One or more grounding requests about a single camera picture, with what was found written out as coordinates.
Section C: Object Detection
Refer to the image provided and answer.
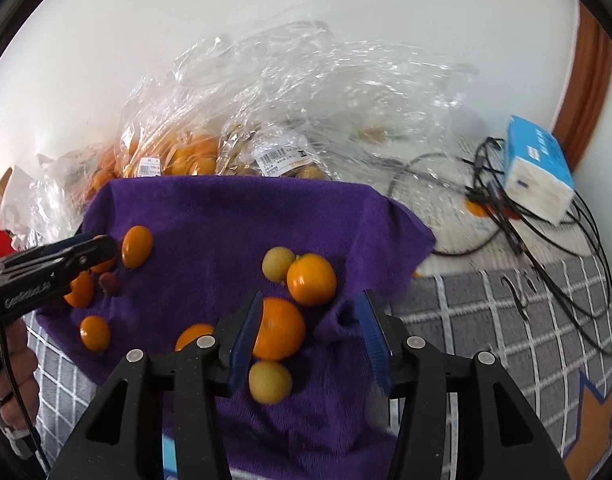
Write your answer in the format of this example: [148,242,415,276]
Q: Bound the large clear plastic bag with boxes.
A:
[116,20,482,261]

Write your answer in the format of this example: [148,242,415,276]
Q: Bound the yellow-green round fruit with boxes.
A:
[262,246,297,282]
[248,360,293,404]

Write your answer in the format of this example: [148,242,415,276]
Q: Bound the pile of kumquats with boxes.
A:
[120,127,331,182]

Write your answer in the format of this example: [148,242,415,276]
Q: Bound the clear plastic bag with oranges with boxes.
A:
[28,142,121,251]

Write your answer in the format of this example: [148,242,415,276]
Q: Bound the grey checked blanket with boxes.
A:
[26,250,612,480]

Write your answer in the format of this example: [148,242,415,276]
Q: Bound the tangled black cables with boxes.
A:
[386,137,612,356]

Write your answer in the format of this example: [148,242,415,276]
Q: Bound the purple towel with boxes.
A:
[36,174,437,480]

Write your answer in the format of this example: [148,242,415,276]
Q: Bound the blue and white tissue pack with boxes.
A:
[503,115,576,226]

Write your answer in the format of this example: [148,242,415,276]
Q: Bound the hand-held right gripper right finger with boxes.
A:
[356,290,569,480]

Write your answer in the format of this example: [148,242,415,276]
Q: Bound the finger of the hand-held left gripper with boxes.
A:
[60,233,119,283]

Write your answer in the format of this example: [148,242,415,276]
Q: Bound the brown wooden door frame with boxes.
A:
[553,2,612,173]

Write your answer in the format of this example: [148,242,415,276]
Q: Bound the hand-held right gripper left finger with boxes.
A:
[48,290,264,480]

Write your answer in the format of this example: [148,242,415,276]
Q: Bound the person's left hand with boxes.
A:
[0,317,40,441]

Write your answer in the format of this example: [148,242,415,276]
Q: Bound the striped bed sheet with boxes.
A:
[336,125,594,273]

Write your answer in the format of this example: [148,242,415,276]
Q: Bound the small orange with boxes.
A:
[251,297,307,362]

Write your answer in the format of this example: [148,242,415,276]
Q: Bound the large orange with stem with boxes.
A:
[286,254,337,307]

